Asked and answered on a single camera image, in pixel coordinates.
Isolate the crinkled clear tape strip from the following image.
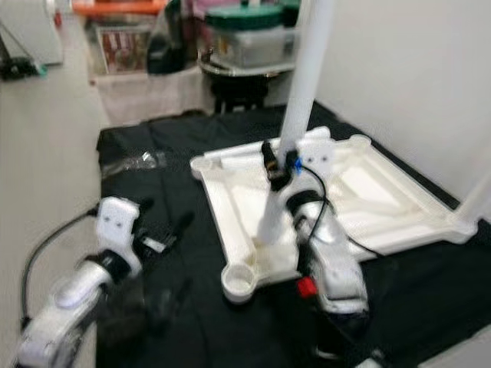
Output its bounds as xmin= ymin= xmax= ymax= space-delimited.
xmin=104 ymin=152 xmax=166 ymax=179

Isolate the black round wok stand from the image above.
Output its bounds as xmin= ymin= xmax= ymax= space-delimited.
xmin=198 ymin=57 xmax=296 ymax=114

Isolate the clear plastic container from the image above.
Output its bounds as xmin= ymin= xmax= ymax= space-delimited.
xmin=211 ymin=27 xmax=296 ymax=68

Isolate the black table cloth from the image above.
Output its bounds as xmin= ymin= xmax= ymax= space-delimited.
xmin=96 ymin=100 xmax=491 ymax=368

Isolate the green pot with lid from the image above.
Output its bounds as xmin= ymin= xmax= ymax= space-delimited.
xmin=206 ymin=4 xmax=285 ymax=31

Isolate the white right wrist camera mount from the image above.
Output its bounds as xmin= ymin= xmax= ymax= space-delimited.
xmin=284 ymin=126 xmax=334 ymax=215

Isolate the bench with white lace cloth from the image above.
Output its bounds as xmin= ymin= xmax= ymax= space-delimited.
xmin=92 ymin=67 xmax=212 ymax=127

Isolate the black plastic bag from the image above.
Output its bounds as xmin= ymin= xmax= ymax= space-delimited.
xmin=146 ymin=8 xmax=189 ymax=75

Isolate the white cabinet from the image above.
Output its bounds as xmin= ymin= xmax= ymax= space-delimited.
xmin=0 ymin=0 xmax=64 ymax=66

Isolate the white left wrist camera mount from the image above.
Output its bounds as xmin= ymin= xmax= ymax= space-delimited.
xmin=96 ymin=197 xmax=140 ymax=269

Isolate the white plastic table top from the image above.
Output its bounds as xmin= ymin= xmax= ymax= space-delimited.
xmin=190 ymin=126 xmax=478 ymax=305

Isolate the black floor mop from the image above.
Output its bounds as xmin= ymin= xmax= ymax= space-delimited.
xmin=0 ymin=57 xmax=47 ymax=81

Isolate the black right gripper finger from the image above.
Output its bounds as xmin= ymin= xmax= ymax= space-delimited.
xmin=261 ymin=140 xmax=285 ymax=189

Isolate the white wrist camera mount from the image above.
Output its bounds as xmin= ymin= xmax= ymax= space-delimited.
xmin=284 ymin=126 xmax=334 ymax=215
xmin=96 ymin=197 xmax=140 ymax=269

